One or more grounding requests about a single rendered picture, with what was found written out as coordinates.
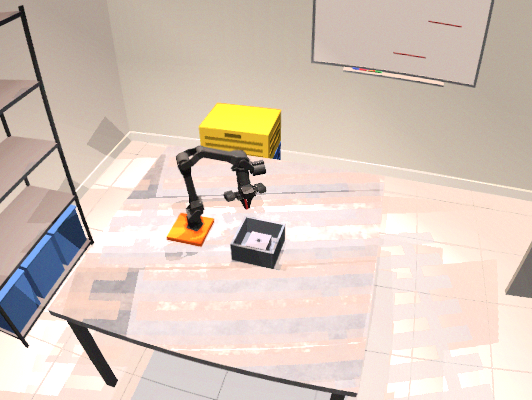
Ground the white square block with hole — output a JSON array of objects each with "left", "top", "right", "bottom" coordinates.
[{"left": 245, "top": 232, "right": 272, "bottom": 251}]

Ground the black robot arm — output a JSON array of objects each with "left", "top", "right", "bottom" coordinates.
[{"left": 176, "top": 145, "right": 266, "bottom": 232}]

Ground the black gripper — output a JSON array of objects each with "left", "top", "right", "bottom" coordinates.
[{"left": 223, "top": 177, "right": 267, "bottom": 209}]

